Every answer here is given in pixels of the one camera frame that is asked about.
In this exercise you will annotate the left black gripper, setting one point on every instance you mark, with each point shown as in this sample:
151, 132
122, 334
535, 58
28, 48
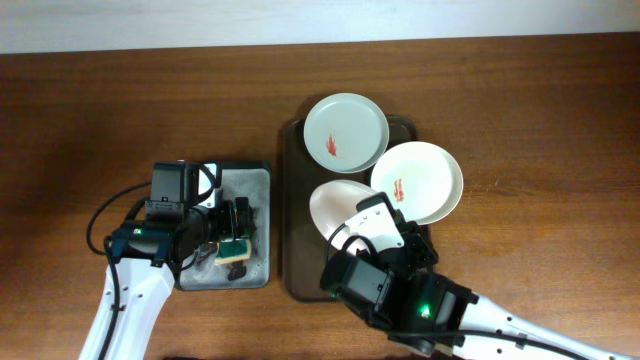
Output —
239, 220

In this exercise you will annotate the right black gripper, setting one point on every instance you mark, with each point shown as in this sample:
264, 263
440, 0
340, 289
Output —
422, 247

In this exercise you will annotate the green yellow sponge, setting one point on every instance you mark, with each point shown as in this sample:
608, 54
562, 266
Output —
233, 251

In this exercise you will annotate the cream white plate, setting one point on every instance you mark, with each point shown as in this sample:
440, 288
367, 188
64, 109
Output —
421, 179

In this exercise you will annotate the pink white plate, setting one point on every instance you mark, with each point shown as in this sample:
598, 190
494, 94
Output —
331, 205

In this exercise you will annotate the pale green plate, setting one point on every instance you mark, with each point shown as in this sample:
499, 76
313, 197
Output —
346, 133

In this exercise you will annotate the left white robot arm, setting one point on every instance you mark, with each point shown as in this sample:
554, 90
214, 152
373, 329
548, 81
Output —
183, 221

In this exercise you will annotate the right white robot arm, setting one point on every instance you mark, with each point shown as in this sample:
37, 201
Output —
430, 312

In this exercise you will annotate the black soapy water tray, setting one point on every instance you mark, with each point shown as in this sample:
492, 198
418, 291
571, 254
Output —
250, 179

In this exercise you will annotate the brown serving tray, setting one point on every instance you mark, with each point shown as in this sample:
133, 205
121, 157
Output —
302, 245

